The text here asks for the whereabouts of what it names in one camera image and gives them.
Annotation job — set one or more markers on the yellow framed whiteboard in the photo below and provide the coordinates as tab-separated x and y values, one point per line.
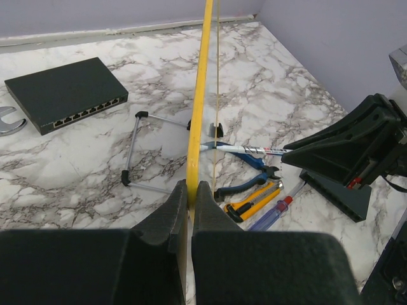
201	163

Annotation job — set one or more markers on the metal wire whiteboard stand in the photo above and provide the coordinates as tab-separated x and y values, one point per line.
154	141

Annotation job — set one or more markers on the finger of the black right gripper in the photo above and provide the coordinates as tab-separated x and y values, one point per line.
356	150

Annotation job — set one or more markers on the white green whiteboard marker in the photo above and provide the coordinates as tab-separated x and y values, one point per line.
246	149

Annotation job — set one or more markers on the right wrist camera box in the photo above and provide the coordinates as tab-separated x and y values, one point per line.
398	59

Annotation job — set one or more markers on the blue red screwdriver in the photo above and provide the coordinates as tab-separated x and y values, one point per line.
269	218

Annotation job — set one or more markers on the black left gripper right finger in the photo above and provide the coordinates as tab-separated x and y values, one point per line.
217	278

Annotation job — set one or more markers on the large black network switch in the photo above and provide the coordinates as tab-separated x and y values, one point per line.
57	97

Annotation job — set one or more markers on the yellow utility knife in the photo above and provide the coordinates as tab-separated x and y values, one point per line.
241	211

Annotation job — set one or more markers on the small black network switch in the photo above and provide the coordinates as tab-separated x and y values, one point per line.
353	203

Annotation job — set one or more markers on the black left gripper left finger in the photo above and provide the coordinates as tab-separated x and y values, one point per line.
161	255

